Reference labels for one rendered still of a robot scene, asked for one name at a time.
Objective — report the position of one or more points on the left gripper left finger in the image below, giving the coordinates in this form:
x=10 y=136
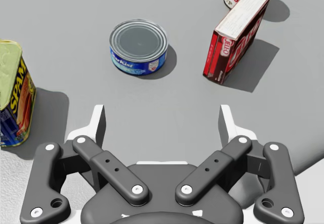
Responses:
x=111 y=171

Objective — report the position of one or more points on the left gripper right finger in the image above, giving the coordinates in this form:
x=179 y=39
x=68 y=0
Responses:
x=212 y=169

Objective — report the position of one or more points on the green and blue rectangular can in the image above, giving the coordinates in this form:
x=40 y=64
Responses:
x=15 y=95

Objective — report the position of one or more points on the blue flat can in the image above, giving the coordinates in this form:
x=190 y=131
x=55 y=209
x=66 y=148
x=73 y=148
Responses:
x=138 y=47

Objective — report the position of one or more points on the red carton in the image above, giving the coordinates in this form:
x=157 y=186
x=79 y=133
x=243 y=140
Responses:
x=234 y=40

